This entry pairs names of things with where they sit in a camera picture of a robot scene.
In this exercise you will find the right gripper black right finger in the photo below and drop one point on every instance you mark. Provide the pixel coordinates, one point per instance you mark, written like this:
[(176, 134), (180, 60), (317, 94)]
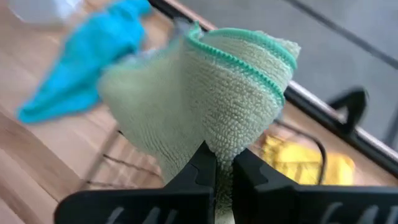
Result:
[(295, 205)]

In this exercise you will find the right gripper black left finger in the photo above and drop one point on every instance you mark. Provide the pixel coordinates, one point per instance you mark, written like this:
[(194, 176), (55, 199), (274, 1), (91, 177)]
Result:
[(155, 205)]

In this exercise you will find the light green microfiber towel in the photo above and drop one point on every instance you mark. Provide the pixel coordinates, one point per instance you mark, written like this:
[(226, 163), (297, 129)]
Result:
[(202, 93)]

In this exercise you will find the turquoise microfiber towel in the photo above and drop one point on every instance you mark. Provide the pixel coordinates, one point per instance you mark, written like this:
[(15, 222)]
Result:
[(87, 62)]

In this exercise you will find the yellow microfiber towel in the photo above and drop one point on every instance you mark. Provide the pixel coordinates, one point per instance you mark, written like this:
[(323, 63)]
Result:
[(295, 165)]

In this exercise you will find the black table clamp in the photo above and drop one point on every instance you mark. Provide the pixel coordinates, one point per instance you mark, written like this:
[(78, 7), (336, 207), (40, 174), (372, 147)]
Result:
[(351, 105)]

